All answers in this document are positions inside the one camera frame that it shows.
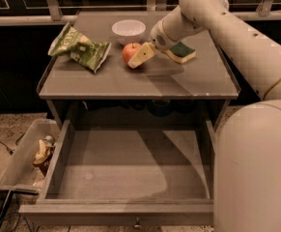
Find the grey cabinet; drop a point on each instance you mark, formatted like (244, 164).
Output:
(205, 77)

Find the red apple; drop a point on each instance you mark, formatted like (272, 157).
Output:
(129, 50)

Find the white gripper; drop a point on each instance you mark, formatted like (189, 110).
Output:
(157, 39)

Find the green chip bag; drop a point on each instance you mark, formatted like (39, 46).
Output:
(80, 48)

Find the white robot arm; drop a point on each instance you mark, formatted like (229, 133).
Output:
(247, 163)

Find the metal drawer knob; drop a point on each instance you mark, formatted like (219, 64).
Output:
(137, 224)

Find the white bowl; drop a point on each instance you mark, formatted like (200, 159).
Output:
(129, 31)

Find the green yellow sponge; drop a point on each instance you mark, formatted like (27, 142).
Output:
(180, 53)

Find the snack package in bin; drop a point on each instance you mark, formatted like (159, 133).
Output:
(44, 155)

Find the open grey top drawer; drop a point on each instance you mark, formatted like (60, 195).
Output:
(110, 175)

